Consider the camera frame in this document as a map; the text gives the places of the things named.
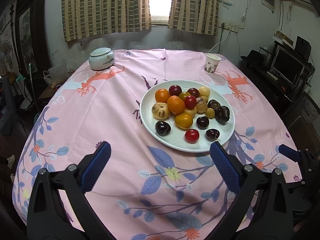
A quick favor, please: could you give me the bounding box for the small yellow-green fruit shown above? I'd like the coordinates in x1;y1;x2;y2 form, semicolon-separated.
200;96;208;103

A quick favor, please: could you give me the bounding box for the computer monitor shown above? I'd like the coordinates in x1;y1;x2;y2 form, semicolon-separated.
271;46;305;85

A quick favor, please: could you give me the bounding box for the striped beige fruit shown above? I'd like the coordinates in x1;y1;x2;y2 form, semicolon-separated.
196;98;208;114

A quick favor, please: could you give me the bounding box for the dark framed picture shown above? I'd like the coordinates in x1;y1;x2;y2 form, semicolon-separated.
16;5;37;76

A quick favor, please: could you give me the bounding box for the dark red plum left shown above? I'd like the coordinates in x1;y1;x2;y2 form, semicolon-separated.
169;85;182;96

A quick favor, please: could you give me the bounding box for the white ceramic lidded jar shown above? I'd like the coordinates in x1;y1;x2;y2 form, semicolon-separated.
88;47;115;71

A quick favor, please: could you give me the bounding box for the dark passion fruit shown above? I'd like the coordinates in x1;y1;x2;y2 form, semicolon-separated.
207;99;221;111
215;106;230;125

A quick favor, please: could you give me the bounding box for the electric fan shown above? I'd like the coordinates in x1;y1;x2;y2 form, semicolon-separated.
0;40;14;76

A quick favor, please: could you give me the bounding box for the checked curtain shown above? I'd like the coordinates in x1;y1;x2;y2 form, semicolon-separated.
61;0;151;42
168;0;219;36

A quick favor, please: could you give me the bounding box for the orange tangerine on plate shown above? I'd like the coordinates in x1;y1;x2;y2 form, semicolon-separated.
155;88;170;103

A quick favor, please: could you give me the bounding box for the yellow pear-like fruit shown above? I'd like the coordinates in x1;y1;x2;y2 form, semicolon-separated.
198;86;210;98

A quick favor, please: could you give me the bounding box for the dark red plum right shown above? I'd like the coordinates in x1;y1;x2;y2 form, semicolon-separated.
187;88;200;98

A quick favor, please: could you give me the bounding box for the white power cable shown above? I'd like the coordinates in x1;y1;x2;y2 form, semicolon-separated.
206;27;234;54

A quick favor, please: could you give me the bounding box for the red cherry tomato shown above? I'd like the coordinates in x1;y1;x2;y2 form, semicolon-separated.
184;129;200;144
184;95;197;109

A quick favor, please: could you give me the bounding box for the left checked curtain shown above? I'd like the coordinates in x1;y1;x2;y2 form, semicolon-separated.
61;0;151;42

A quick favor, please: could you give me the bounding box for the wall power socket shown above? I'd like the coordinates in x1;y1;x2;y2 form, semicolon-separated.
219;22;239;33

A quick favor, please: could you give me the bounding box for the orange tangerine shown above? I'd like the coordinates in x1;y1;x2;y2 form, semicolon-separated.
167;95;185;115
155;88;170;103

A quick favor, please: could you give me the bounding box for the white paper cup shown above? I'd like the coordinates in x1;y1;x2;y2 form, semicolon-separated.
204;53;221;74

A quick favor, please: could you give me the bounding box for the yellow-green round fruit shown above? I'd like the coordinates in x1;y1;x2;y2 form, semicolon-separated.
175;113;193;130

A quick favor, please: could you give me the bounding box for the right checked curtain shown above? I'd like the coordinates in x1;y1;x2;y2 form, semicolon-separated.
168;0;219;36

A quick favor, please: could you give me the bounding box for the striped pepino melon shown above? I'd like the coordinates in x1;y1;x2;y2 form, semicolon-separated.
151;102;170;120

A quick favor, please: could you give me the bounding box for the small yellow round fruit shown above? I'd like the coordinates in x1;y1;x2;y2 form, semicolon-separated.
205;108;215;119

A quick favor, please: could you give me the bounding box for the pale yellow apple-like fruit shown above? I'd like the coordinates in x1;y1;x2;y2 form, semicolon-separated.
184;107;197;117

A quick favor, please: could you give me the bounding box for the dark red plum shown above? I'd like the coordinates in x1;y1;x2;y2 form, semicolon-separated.
169;85;182;96
187;88;200;98

